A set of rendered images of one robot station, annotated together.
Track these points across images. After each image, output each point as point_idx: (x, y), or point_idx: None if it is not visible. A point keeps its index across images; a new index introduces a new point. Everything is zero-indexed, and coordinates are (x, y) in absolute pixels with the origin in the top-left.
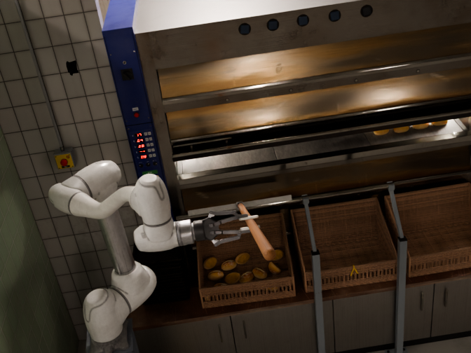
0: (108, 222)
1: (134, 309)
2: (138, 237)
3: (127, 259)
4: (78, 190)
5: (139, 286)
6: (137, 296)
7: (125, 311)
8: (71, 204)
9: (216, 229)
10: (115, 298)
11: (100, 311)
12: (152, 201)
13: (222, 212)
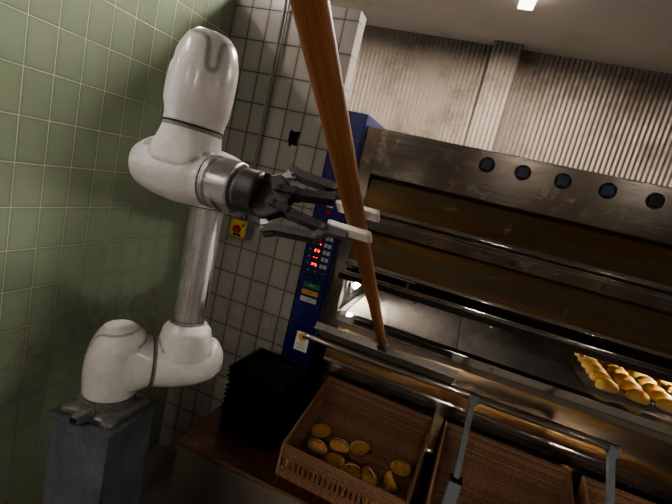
0: (195, 233)
1: (161, 383)
2: (139, 142)
3: (192, 305)
4: None
5: (184, 353)
6: (174, 366)
7: (142, 373)
8: None
9: (282, 200)
10: (141, 345)
11: (105, 344)
12: (187, 58)
13: (312, 175)
